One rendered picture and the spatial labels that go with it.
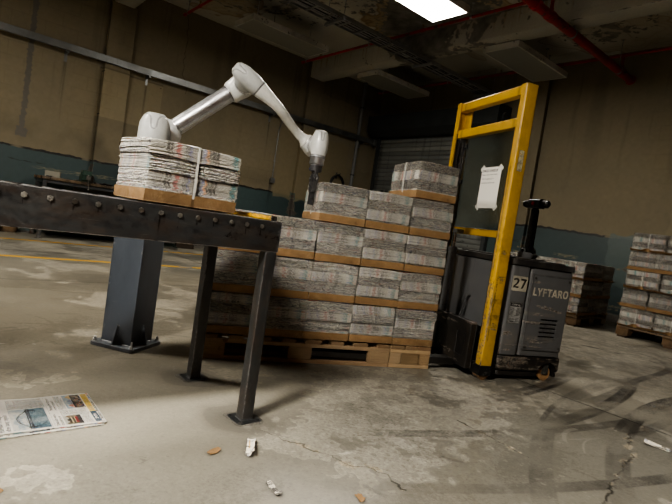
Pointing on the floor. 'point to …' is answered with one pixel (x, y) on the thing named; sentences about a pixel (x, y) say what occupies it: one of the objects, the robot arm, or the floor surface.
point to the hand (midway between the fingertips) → (310, 198)
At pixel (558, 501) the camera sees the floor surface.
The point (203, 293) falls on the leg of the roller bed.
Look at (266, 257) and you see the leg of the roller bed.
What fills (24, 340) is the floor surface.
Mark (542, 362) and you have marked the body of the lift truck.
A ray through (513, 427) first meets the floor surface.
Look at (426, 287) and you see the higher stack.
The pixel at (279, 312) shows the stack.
